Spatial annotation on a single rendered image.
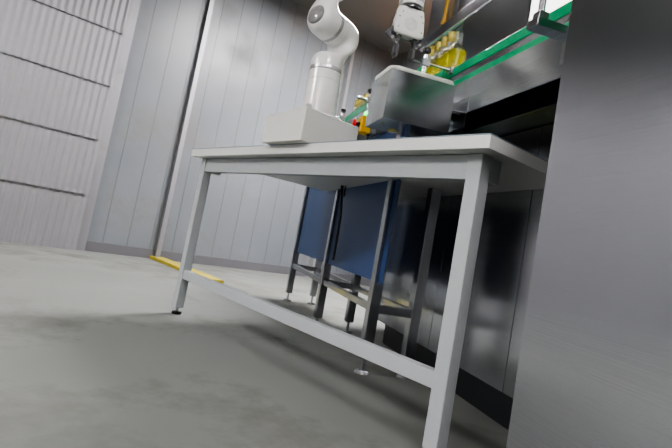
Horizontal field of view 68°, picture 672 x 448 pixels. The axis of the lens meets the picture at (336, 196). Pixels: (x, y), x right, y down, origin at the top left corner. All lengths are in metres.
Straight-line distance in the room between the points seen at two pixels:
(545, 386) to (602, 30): 0.59
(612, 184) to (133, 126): 4.18
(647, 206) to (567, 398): 0.31
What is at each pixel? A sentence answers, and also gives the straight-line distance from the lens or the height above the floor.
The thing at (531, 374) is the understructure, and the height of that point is 0.29.
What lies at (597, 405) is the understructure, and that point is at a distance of 0.84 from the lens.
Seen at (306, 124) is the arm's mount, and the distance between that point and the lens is 1.65.
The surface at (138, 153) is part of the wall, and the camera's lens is 4.66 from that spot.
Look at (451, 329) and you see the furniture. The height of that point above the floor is 0.30.
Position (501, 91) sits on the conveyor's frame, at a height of 0.95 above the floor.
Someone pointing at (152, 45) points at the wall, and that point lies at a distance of 4.82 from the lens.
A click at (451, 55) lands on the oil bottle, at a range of 1.99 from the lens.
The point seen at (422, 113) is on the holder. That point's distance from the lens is 1.59.
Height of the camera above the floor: 0.45
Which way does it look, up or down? 5 degrees up
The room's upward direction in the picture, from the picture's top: 10 degrees clockwise
